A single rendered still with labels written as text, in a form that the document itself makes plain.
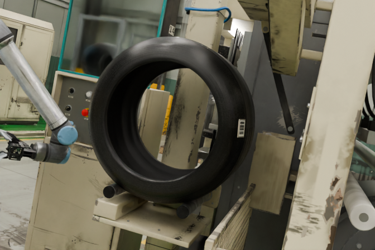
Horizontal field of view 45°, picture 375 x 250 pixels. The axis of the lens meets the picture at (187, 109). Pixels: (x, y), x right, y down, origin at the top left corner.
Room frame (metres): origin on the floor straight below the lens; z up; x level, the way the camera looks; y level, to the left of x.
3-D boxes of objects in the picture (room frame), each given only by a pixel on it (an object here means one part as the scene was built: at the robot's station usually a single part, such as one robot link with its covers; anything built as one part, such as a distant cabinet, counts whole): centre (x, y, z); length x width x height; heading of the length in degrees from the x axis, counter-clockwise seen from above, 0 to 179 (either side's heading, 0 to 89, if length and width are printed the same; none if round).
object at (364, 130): (1.75, -0.63, 1.30); 0.83 x 0.13 x 0.08; 165
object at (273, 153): (1.84, -0.38, 1.05); 0.20 x 0.15 x 0.30; 165
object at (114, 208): (1.76, 0.17, 0.84); 0.36 x 0.09 x 0.06; 165
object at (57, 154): (2.19, 0.59, 0.88); 0.12 x 0.09 x 0.10; 125
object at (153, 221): (1.72, 0.04, 0.80); 0.37 x 0.36 x 0.02; 75
